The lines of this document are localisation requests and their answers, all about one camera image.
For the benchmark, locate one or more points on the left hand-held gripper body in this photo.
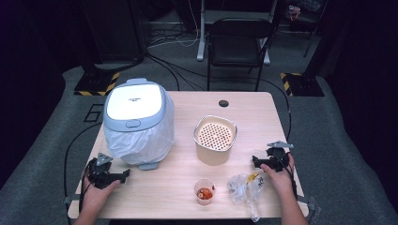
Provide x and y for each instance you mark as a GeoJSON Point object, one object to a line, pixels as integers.
{"type": "Point", "coordinates": [98, 175]}

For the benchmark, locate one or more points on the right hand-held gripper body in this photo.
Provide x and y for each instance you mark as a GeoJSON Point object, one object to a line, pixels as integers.
{"type": "Point", "coordinates": [278, 157]}

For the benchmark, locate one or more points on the fruit tea leftovers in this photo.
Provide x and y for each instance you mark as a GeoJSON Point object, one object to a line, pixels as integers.
{"type": "Point", "coordinates": [205, 193]}

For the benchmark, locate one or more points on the clear plastic cup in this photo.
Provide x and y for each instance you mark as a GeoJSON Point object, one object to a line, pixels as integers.
{"type": "Point", "coordinates": [200, 185]}

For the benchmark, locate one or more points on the person's left hand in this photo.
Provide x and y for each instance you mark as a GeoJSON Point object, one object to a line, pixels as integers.
{"type": "Point", "coordinates": [94, 200]}

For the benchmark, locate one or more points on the person's right hand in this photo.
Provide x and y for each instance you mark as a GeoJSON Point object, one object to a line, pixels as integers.
{"type": "Point", "coordinates": [283, 182]}

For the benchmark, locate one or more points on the clear wrapper with yellow label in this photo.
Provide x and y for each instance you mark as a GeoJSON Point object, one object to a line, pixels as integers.
{"type": "Point", "coordinates": [256, 193]}

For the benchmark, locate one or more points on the crumpled clear plastic bag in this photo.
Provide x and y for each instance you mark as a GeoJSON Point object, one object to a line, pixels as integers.
{"type": "Point", "coordinates": [237, 187]}

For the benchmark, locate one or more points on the white plastic trash bag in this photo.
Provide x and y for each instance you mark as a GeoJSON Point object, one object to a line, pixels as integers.
{"type": "Point", "coordinates": [140, 146]}

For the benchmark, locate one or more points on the grey table corner clamp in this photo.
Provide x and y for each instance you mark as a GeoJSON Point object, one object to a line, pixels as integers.
{"type": "Point", "coordinates": [71, 199]}
{"type": "Point", "coordinates": [309, 204]}

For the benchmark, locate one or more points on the beige strainer bucket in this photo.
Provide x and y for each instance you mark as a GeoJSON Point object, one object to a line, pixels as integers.
{"type": "Point", "coordinates": [212, 156]}

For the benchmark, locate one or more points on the yellow-black striped stand base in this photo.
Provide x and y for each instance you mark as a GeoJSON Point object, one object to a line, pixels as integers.
{"type": "Point", "coordinates": [303, 86]}
{"type": "Point", "coordinates": [94, 84]}

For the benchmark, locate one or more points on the black folding chair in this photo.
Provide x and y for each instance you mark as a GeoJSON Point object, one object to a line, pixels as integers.
{"type": "Point", "coordinates": [239, 47]}

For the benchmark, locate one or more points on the dark cabinet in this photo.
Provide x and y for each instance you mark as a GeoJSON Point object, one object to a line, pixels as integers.
{"type": "Point", "coordinates": [115, 28]}

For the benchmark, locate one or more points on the white desk frame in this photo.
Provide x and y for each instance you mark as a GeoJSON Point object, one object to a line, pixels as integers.
{"type": "Point", "coordinates": [201, 37]}

